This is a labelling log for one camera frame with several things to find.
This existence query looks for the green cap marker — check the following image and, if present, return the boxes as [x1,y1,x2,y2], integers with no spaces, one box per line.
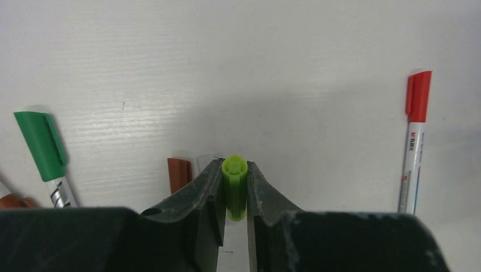
[14,111,78,209]

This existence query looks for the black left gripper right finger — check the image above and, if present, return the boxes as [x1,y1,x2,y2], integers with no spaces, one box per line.
[247,162,449,271]

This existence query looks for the brown marker cap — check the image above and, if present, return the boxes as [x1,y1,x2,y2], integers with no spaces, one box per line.
[167,158,193,194]

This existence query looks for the brown cap marker left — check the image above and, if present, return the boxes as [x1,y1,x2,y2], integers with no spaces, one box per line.
[1,193,40,209]

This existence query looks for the clear pen cap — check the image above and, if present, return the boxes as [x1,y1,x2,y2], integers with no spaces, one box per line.
[196,154,217,173]

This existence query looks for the light green marker cap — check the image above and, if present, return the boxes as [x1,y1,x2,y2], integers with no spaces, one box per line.
[221,155,248,222]

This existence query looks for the red cap marker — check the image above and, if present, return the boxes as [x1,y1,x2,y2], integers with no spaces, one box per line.
[398,70,432,215]

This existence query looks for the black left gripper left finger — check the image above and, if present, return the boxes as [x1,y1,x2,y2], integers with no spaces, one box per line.
[1,159,226,271]

